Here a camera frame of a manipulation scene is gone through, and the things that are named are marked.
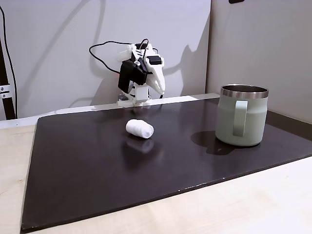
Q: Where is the white gauze roll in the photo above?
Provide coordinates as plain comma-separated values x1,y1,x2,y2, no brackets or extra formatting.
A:
125,118,155,139

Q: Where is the pale green metal cup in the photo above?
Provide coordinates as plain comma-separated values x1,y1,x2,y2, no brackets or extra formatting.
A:
215,84,269,147

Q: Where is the black table mat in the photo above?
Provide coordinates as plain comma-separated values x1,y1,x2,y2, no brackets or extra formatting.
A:
20,97,312,232

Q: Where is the black stand pole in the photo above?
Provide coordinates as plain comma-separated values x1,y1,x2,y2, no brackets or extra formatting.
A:
0,36,17,120

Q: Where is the thin servo wire loop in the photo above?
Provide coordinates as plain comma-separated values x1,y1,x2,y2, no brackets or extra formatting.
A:
140,38,150,60

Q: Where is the black camera box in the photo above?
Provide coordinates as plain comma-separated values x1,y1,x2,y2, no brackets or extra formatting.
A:
117,60,148,94

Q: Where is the black camera cable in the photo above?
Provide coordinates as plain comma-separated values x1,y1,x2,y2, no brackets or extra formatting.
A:
88,40,134,74

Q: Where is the black hanging cable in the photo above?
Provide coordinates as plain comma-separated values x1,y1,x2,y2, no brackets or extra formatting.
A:
0,4,19,119

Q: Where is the white pole bracket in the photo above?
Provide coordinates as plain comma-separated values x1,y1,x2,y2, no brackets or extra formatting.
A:
0,84,11,98

